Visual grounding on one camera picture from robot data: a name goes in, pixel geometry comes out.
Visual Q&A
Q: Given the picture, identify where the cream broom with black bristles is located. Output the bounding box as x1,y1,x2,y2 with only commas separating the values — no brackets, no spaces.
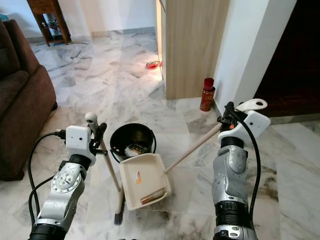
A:
84,112,127,226

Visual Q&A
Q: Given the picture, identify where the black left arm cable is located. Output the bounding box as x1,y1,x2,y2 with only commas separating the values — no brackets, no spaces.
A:
27,130,69,227

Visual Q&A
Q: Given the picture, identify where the brown snack wrapper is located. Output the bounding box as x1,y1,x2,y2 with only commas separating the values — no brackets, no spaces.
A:
140,188,167,206

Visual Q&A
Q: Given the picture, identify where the cream long-handled dustpan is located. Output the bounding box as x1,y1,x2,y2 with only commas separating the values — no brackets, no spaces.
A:
119,98,269,211

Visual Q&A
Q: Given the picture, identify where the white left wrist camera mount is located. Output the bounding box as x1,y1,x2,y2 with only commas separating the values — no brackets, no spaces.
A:
65,125,97,166

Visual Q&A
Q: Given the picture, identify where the dark printed trash packet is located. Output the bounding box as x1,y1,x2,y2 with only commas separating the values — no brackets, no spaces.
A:
123,142,149,156

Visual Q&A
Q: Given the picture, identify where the light wooden cabinet panel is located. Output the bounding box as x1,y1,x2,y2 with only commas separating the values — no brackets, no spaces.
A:
156,0,231,100

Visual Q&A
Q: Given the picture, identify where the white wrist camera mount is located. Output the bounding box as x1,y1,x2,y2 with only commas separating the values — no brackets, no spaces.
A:
65,125,97,166
218,110,272,148

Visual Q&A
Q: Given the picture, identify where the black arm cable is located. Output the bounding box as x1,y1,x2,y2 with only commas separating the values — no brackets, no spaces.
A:
232,107,262,221
27,130,69,227

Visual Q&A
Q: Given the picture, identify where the dark wooden side table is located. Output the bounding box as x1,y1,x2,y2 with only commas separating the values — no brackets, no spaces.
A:
27,0,72,47

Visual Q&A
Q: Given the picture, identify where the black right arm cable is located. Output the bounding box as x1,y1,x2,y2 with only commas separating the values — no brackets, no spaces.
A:
232,107,262,221

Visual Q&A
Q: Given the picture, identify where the black plastic bucket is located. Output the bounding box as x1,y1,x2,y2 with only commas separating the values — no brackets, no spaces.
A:
109,123,157,164

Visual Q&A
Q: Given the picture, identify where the red spray can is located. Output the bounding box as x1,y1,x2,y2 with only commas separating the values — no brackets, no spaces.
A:
199,77,217,112

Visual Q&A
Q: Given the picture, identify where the brown fabric sofa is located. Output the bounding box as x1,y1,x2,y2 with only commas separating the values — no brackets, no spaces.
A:
0,19,59,182

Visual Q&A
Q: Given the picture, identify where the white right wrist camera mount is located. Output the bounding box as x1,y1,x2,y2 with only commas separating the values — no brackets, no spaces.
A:
218,110,272,148

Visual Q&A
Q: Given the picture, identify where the red floor bowl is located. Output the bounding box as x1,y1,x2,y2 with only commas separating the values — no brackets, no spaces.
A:
144,61,162,70

